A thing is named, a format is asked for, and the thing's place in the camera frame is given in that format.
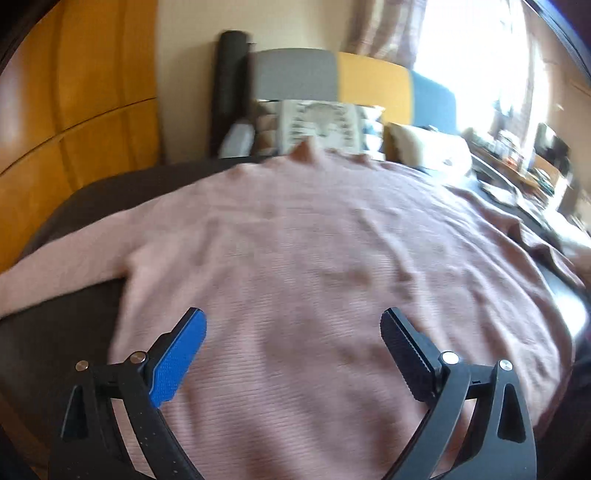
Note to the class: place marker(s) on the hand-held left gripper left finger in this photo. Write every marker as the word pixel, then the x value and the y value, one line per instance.
pixel 180 355

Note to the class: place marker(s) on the patterned curtain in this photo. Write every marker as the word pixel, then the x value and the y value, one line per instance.
pixel 383 32

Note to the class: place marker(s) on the pink knit sweater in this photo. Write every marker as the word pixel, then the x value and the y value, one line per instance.
pixel 323 277

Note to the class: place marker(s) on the cluttered desk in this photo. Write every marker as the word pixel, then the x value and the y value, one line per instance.
pixel 517 157

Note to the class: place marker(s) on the rolled black mat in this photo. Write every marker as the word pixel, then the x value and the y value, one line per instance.
pixel 231 83

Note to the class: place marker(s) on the deer print cushion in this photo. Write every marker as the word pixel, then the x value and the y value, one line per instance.
pixel 429 143

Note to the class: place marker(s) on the tiger print cushion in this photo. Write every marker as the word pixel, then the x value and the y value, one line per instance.
pixel 318 122

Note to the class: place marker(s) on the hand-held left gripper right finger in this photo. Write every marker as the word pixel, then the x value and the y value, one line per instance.
pixel 411 355

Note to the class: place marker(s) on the grey yellow blue sofa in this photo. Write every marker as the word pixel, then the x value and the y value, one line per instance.
pixel 295 74

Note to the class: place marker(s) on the dark round table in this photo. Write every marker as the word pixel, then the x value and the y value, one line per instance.
pixel 46 350

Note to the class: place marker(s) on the orange wooden wardrobe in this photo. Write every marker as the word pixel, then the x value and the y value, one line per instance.
pixel 92 92

